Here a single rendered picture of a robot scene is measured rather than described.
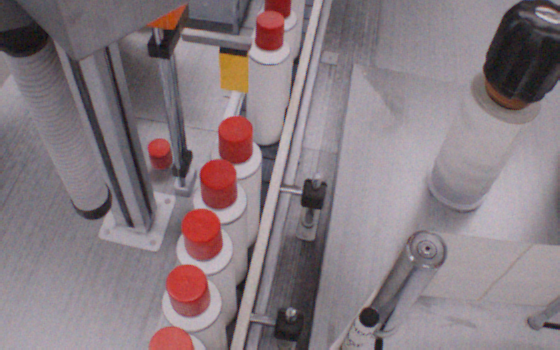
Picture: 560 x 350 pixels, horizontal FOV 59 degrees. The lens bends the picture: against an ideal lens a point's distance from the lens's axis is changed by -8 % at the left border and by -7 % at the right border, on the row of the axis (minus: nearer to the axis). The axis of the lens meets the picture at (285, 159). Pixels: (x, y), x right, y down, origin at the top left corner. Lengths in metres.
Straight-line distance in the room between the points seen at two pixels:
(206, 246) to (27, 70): 0.20
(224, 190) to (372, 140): 0.35
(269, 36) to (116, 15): 0.35
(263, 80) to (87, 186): 0.29
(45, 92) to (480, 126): 0.45
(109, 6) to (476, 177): 0.52
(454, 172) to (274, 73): 0.25
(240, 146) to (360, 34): 0.56
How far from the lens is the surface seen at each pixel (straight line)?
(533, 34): 0.54
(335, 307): 0.64
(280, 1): 0.65
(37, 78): 0.34
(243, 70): 0.53
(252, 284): 0.60
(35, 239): 0.78
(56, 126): 0.37
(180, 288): 0.42
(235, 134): 0.49
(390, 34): 1.02
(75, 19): 0.26
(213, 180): 0.46
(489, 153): 0.64
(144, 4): 0.28
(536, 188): 0.81
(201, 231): 0.44
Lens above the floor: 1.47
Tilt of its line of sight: 54 degrees down
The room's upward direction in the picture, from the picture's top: 6 degrees clockwise
